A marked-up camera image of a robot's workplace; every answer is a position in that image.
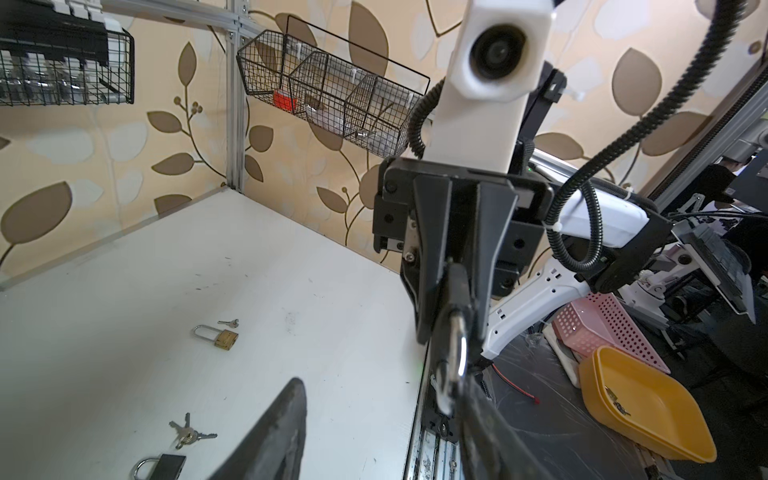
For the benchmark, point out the yellow plastic tub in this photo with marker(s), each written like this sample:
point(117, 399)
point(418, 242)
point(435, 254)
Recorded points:
point(645, 405)

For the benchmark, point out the brass padlock shackle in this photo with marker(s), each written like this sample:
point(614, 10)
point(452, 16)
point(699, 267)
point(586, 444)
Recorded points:
point(222, 336)

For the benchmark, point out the red cap item in basket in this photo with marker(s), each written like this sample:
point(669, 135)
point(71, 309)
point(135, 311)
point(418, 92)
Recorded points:
point(285, 101)

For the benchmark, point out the wire basket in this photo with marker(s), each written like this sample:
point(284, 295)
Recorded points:
point(343, 89)
point(32, 80)

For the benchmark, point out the black white tool in basket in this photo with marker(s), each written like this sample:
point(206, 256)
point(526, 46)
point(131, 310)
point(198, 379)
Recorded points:
point(34, 27)

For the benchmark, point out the back wire basket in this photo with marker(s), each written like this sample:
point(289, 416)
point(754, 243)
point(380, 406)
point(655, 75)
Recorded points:
point(32, 80)

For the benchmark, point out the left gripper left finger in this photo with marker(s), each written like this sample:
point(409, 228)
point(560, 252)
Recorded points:
point(274, 447)

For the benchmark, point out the right wire basket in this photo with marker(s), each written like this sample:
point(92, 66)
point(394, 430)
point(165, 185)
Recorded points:
point(343, 89)

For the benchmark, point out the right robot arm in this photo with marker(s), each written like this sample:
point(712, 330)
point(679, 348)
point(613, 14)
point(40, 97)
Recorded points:
point(576, 226)

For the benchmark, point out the pink plastic basket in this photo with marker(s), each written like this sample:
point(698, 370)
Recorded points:
point(599, 320)

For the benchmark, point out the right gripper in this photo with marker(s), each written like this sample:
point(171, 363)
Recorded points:
point(435, 214)

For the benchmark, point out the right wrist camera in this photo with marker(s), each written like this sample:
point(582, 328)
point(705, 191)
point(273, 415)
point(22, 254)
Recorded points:
point(495, 65)

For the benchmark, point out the black padlock with keys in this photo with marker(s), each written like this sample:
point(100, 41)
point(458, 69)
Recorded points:
point(450, 341)

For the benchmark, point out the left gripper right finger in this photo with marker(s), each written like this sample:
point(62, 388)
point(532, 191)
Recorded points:
point(489, 447)

